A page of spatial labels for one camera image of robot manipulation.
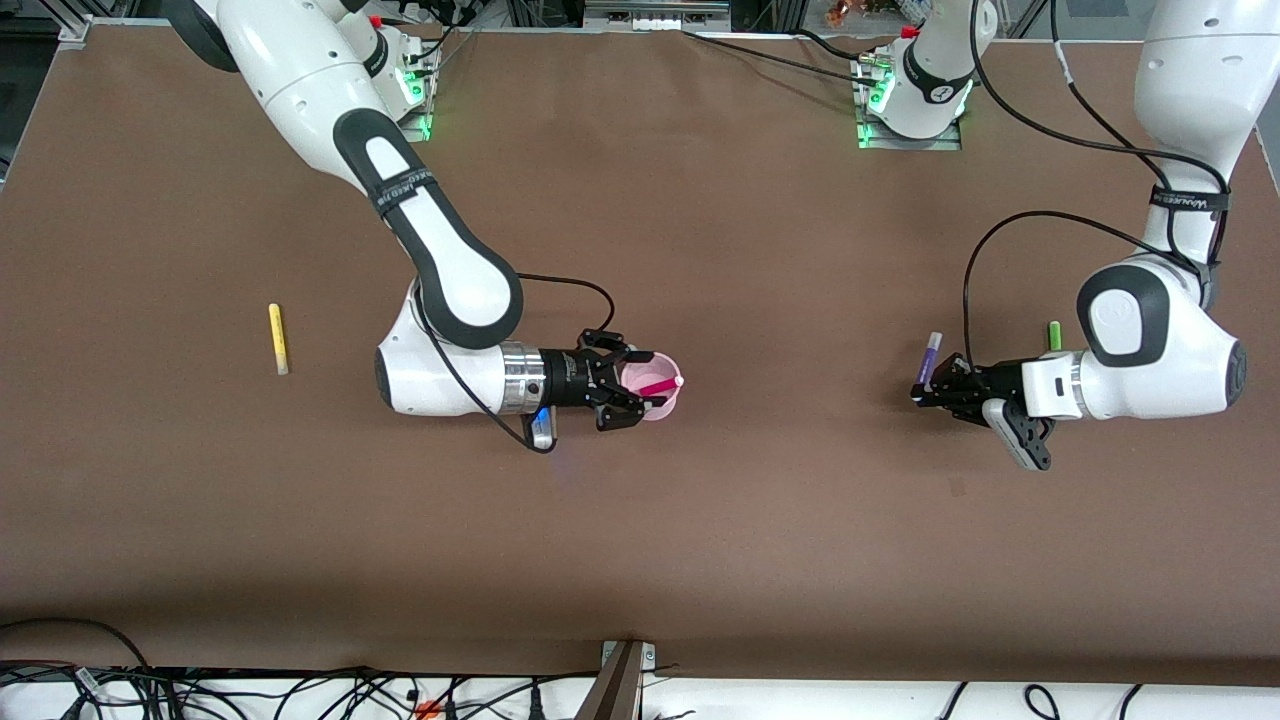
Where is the pink plastic cup holder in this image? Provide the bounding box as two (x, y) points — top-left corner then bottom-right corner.
(619, 351), (687, 423)

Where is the grey metal box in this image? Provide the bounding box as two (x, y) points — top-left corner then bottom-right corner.
(583, 0), (733, 32)

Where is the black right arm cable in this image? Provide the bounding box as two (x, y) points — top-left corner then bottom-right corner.
(408, 272), (617, 457)

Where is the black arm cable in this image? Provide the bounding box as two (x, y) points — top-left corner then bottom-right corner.
(408, 272), (617, 457)
(961, 0), (1234, 374)

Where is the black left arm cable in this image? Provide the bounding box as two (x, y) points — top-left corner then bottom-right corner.
(961, 0), (1234, 374)

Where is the metal table bracket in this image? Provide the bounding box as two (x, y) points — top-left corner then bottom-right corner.
(577, 637), (658, 720)

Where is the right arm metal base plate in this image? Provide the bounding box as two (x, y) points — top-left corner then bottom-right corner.
(394, 38), (437, 143)

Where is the black cable on table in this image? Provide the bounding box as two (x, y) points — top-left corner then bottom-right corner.
(682, 27), (883, 93)

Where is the black arched cable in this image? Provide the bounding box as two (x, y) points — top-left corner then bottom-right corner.
(0, 616), (152, 671)

